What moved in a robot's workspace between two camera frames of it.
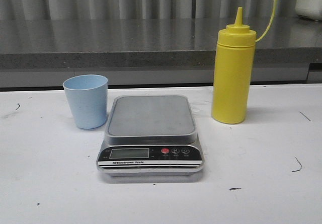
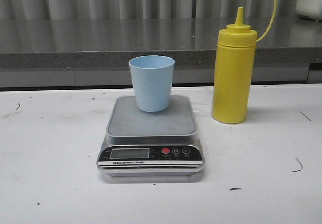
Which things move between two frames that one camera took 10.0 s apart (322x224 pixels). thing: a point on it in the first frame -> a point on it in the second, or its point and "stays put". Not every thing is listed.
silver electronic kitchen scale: [151, 135] stays put
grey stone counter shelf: [152, 52] stays put
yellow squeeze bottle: [233, 68] stays put
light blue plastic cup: [88, 96] -> [153, 77]
